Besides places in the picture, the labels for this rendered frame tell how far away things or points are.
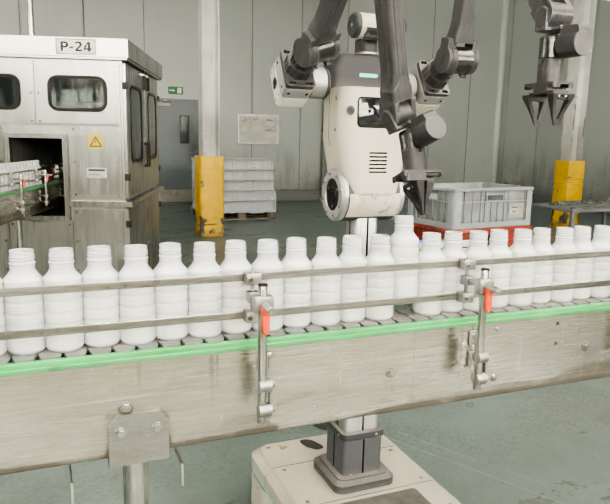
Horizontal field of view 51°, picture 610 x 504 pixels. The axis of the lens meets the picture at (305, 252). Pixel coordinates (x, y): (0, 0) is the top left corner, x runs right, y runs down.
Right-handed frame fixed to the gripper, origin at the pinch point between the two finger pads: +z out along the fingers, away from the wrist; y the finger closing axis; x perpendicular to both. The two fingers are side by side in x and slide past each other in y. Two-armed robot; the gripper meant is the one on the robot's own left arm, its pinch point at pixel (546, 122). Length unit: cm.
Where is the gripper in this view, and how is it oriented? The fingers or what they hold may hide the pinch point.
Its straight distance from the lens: 166.4
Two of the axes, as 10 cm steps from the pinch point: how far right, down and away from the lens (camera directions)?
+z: -0.1, 9.9, 1.7
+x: -9.3, 0.5, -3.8
